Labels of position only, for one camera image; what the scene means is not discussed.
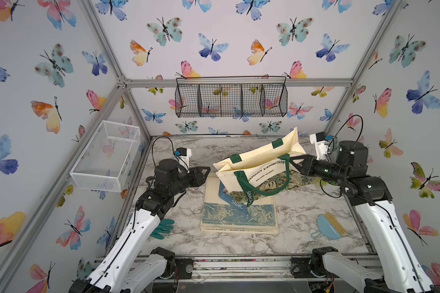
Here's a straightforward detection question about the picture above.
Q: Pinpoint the starry night canvas tote bag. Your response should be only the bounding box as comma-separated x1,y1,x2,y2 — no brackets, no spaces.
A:
200,173,279,235

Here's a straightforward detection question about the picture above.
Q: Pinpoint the white mesh wall basket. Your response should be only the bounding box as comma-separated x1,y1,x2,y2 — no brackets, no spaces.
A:
70,120,141,192

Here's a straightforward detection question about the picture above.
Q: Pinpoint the green rubber glove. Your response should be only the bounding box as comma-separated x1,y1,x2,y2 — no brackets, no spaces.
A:
150,219,175,240

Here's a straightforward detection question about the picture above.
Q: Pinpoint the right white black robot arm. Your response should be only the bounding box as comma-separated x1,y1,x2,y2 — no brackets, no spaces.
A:
289,140,440,293

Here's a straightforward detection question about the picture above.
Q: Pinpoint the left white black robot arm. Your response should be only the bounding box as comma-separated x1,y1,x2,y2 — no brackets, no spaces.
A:
69,156,211,293

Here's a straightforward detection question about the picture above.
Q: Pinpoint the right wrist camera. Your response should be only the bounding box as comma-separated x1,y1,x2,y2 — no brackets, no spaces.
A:
309,132,332,160

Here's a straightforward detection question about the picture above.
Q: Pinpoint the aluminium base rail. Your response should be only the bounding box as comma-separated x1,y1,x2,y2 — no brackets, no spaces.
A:
89,255,397,283

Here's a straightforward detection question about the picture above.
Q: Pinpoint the black wire wall basket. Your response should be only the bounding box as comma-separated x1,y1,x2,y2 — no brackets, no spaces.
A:
172,76,288,119

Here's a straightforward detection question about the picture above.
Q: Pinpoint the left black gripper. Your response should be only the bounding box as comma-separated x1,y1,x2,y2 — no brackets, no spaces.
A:
168,166,210,198

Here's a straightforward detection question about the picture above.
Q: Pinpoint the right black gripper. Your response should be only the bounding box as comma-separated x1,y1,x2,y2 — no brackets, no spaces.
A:
290,156,352,189

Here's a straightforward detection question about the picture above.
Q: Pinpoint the blue handled canvas tote bag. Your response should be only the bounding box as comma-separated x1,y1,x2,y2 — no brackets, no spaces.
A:
201,179,277,228

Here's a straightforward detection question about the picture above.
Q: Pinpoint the green handled canvas tote bag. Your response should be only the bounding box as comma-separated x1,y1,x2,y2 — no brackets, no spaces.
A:
213,128,305,206

